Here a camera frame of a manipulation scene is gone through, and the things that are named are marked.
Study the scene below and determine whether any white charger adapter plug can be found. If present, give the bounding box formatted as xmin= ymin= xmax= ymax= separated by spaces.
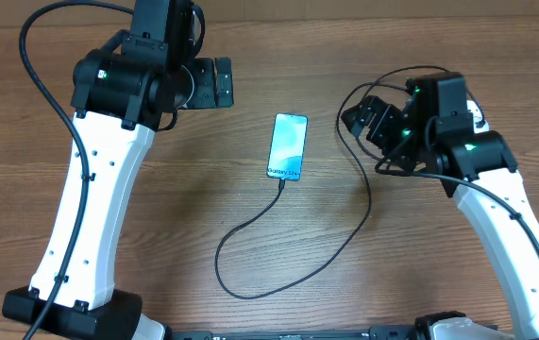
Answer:
xmin=466 ymin=99 xmax=490 ymax=134

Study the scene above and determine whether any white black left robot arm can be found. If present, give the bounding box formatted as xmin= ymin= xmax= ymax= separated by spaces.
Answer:
xmin=2 ymin=1 xmax=234 ymax=339

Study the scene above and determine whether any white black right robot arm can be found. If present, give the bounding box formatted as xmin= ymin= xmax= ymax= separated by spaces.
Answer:
xmin=336 ymin=66 xmax=539 ymax=339

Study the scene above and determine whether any black USB charging cable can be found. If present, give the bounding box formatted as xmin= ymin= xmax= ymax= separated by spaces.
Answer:
xmin=213 ymin=64 xmax=487 ymax=301

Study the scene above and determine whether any blue Galaxy smartphone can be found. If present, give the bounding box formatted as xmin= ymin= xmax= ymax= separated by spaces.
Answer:
xmin=266 ymin=113 xmax=309 ymax=181

